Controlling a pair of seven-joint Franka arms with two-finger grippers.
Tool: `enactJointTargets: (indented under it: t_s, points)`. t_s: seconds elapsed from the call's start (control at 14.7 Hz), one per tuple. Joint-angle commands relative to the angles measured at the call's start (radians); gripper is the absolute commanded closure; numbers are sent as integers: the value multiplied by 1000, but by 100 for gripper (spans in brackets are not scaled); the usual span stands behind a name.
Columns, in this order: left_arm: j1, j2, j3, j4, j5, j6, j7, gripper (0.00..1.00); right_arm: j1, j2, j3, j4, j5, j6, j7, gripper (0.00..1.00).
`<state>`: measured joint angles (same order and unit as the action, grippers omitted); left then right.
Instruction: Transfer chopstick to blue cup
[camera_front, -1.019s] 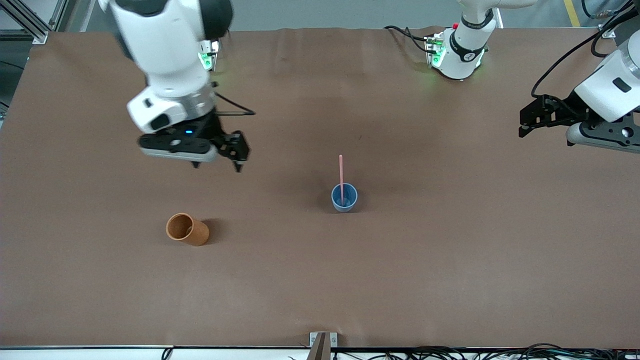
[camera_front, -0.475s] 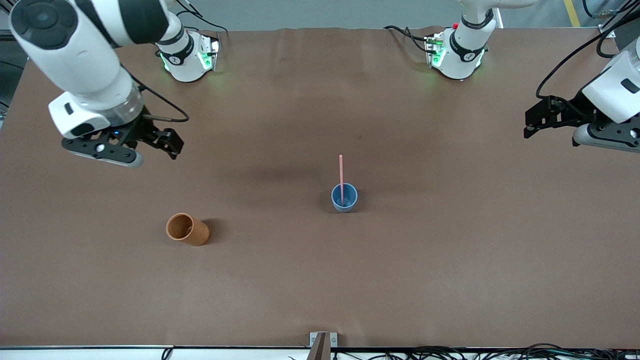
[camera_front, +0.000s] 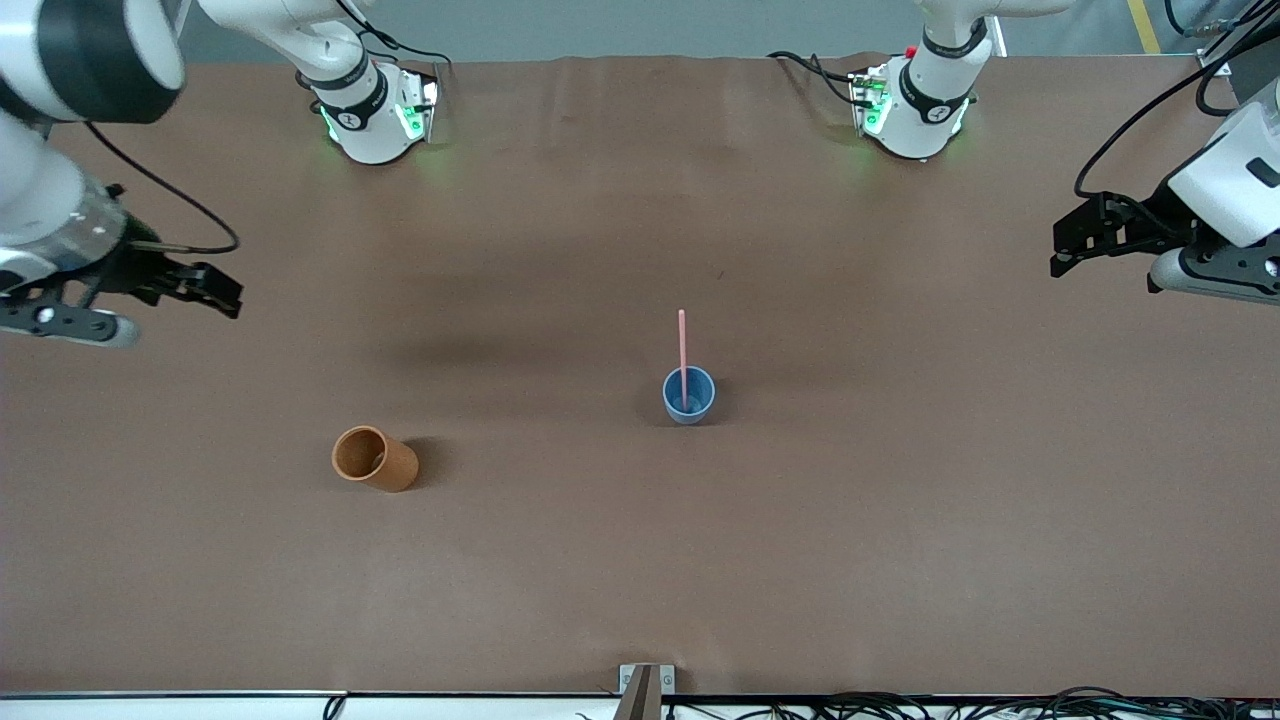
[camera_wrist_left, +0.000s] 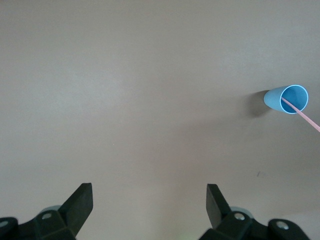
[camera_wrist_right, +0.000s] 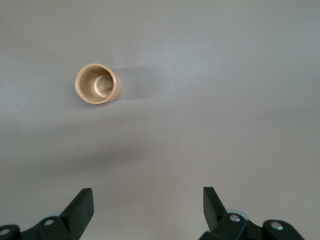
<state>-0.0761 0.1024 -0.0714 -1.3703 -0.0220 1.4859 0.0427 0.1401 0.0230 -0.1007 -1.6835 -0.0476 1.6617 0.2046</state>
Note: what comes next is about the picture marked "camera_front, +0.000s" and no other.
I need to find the blue plastic cup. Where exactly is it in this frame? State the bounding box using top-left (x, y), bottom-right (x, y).
top-left (662, 366), bottom-right (717, 426)

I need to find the orange cylindrical cup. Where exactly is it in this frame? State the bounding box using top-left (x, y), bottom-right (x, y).
top-left (331, 425), bottom-right (421, 493)

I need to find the brown table cover sheet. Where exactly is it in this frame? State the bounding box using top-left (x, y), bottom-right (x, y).
top-left (0, 52), bottom-right (1280, 698)

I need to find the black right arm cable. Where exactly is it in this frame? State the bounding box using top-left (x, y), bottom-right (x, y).
top-left (85, 120), bottom-right (241, 253)

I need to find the aluminium frame profile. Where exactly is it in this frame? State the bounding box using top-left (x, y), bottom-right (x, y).
top-left (1195, 0), bottom-right (1280, 77)

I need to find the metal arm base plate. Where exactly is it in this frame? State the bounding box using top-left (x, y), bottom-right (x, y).
top-left (848, 65), bottom-right (893, 136)
top-left (398, 72), bottom-right (441, 143)

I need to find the black base cable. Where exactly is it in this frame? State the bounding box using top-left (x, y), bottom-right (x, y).
top-left (335, 0), bottom-right (453, 79)
top-left (768, 50), bottom-right (866, 107)

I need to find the black cable bundle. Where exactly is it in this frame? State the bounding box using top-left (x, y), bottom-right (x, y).
top-left (575, 686), bottom-right (1280, 720)

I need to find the metal bracket with post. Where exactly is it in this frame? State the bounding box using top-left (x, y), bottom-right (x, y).
top-left (618, 663), bottom-right (677, 720)

